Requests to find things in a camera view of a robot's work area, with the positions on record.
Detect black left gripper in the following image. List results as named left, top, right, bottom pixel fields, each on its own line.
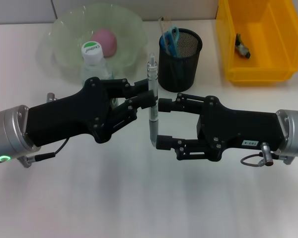
left=26, top=77, right=157, bottom=147

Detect pink toy peach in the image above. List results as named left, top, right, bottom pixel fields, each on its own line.
left=91, top=28, right=118, bottom=59

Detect yellow plastic bin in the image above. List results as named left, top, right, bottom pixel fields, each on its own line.
left=215, top=0, right=298, bottom=87

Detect silver ballpoint pen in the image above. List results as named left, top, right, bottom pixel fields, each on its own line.
left=146, top=52, right=160, bottom=147

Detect right gripper cable with plugs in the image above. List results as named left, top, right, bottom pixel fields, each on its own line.
left=240, top=142, right=293, bottom=167

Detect black mesh pen holder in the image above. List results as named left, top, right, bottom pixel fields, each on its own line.
left=157, top=28, right=204, bottom=94

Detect gripper cable with plugs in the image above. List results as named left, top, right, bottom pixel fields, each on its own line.
left=240, top=142, right=293, bottom=167
left=17, top=92, right=72, bottom=169

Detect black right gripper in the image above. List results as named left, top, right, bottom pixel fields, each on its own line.
left=156, top=93, right=286, bottom=162

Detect clear plastic ruler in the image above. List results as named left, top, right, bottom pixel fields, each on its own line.
left=158, top=16, right=176, bottom=54

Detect blue scissors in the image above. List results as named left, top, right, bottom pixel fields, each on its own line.
left=163, top=25, right=181, bottom=59

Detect left gripper cable with plugs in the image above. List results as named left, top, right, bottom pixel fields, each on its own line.
left=17, top=92, right=72, bottom=169

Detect green glass fruit bowl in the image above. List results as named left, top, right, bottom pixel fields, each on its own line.
left=37, top=5, right=149, bottom=78

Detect clear green-label water bottle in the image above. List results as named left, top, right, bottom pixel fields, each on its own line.
left=80, top=41, right=119, bottom=107

